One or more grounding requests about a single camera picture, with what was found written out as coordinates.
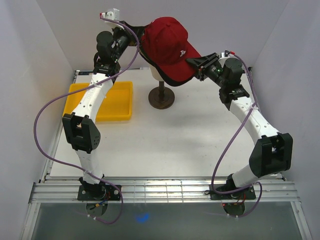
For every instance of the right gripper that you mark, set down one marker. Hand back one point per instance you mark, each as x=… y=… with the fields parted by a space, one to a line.
x=205 y=63

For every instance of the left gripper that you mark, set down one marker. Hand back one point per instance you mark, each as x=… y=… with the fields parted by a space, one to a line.
x=131 y=38

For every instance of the red cap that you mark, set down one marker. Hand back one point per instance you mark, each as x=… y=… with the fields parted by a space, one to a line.
x=165 y=41

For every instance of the black cap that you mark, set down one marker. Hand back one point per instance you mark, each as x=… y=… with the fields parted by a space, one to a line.
x=180 y=76

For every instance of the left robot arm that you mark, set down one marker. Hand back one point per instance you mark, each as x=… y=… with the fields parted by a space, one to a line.
x=79 y=126

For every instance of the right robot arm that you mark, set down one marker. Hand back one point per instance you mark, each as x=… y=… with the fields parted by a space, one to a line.
x=272 y=152

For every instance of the beige mannequin head stand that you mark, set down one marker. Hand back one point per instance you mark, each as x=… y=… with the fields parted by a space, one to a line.
x=160 y=97

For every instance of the yellow plastic tray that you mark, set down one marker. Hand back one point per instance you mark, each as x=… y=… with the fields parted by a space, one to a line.
x=117 y=105

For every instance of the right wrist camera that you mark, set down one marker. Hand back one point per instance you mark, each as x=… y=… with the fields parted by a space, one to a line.
x=226 y=54

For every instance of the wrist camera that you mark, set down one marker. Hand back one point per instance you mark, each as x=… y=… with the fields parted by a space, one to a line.
x=226 y=54
x=111 y=18

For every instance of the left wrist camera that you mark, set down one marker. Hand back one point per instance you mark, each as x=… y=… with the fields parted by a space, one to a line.
x=111 y=18

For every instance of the aluminium frame rail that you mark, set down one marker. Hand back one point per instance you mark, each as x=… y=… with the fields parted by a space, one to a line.
x=166 y=190

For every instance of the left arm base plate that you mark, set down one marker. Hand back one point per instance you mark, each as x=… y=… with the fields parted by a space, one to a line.
x=110 y=192

